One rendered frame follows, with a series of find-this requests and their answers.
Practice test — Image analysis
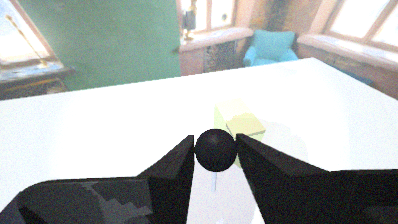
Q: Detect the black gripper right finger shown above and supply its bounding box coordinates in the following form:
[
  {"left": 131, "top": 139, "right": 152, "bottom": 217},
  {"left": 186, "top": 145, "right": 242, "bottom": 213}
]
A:
[{"left": 235, "top": 133, "right": 398, "bottom": 224}]

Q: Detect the french press coffee maker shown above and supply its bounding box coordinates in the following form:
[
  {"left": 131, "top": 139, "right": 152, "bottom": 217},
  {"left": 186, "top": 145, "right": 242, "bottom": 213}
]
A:
[{"left": 187, "top": 128, "right": 257, "bottom": 224}]

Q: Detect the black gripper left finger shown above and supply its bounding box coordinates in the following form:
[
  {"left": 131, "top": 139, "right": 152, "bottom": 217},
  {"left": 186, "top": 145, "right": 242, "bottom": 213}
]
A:
[{"left": 16, "top": 135, "right": 195, "bottom": 224}]

